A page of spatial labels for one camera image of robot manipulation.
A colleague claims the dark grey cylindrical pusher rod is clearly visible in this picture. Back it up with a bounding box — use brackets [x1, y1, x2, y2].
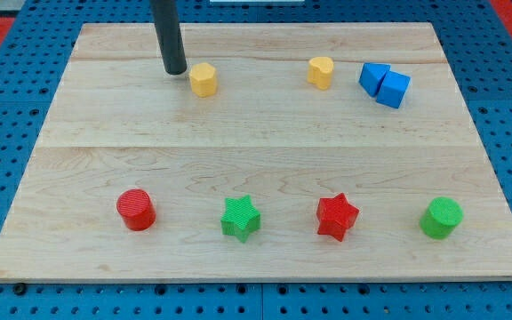
[149, 0, 188, 75]

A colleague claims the yellow hexagon block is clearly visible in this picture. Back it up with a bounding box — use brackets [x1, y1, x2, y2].
[189, 62, 218, 98]

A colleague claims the yellow heart block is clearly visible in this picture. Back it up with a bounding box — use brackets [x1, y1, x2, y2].
[307, 56, 334, 90]

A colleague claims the red cylinder block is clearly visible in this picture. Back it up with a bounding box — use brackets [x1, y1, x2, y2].
[116, 188, 156, 231]

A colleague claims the light wooden board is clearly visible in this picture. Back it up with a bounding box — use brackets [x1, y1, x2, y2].
[0, 22, 512, 284]

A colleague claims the blue triangle block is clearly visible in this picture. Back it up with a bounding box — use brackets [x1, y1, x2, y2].
[359, 62, 390, 97]

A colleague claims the green star block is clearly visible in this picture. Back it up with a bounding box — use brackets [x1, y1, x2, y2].
[220, 195, 260, 243]

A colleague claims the blue cube block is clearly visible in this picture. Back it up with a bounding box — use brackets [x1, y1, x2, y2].
[376, 71, 411, 108]

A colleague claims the red star block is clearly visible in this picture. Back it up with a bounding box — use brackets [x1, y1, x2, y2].
[316, 193, 360, 242]

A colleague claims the green cylinder block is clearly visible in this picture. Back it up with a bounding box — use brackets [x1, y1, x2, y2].
[419, 196, 464, 240]

